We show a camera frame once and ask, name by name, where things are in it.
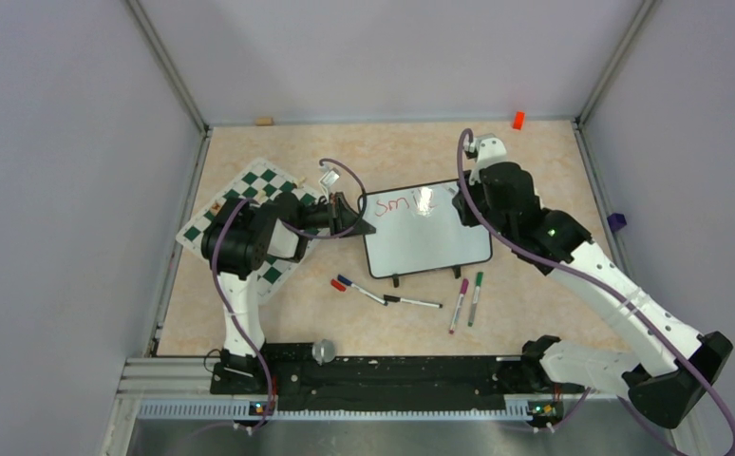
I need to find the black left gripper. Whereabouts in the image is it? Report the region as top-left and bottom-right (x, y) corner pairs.
(295, 192), (376, 238)

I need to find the white whiteboard black frame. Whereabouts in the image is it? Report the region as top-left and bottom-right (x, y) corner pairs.
(364, 180), (493, 279)

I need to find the red marker cap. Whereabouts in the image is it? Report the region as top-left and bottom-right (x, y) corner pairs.
(330, 278), (349, 292)

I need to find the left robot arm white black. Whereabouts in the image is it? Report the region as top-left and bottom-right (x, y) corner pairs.
(200, 192), (376, 393)

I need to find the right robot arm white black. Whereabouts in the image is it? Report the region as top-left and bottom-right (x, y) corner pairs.
(453, 161), (733, 429)

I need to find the green cap whiteboard marker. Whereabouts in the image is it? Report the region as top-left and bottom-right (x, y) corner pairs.
(467, 272), (484, 327)

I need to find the blue cap whiteboard marker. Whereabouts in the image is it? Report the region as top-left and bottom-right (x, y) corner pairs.
(336, 275), (388, 307)

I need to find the magenta cap whiteboard marker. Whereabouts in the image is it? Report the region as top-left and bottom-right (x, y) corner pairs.
(448, 278), (469, 334)

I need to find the black cap whiteboard marker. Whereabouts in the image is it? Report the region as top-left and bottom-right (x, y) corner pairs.
(384, 294), (443, 309)

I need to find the green white chess mat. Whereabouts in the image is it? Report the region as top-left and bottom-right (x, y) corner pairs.
(176, 159), (327, 304)

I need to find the orange block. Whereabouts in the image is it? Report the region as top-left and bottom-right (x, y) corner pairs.
(512, 111), (526, 130)

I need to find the wooden block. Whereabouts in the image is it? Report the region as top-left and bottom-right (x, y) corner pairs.
(254, 117), (274, 126)

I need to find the grey round knob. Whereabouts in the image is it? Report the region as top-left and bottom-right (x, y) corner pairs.
(311, 339), (336, 366)

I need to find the purple block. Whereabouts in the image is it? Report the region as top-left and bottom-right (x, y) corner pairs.
(607, 213), (628, 234)

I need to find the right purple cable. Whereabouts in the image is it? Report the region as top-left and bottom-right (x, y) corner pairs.
(456, 128), (735, 456)

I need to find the purple cable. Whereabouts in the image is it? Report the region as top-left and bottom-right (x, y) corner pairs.
(210, 157), (368, 434)
(456, 128), (735, 456)

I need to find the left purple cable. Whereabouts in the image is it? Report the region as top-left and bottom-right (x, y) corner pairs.
(210, 157), (368, 434)

